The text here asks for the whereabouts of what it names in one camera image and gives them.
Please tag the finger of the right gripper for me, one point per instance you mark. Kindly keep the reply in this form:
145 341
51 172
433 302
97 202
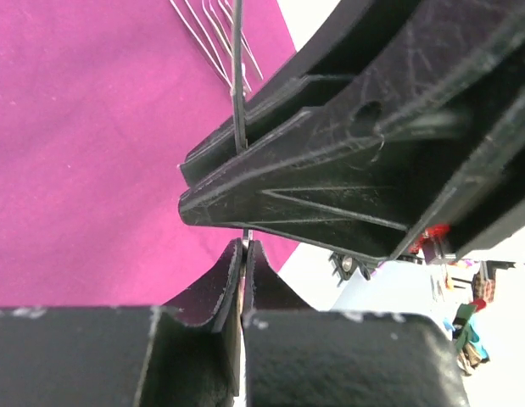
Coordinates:
450 152
337 67

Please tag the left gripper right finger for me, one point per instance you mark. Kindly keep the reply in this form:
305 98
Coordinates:
299 356

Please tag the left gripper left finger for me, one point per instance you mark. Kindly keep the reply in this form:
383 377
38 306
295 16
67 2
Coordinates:
181 353

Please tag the steel scissors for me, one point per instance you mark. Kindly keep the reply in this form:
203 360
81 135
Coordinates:
237 85

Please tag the purple cloth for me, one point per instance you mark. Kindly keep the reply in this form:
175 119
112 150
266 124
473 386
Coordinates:
100 101

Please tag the white thin instrument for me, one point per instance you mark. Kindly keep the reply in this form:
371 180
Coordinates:
222 38

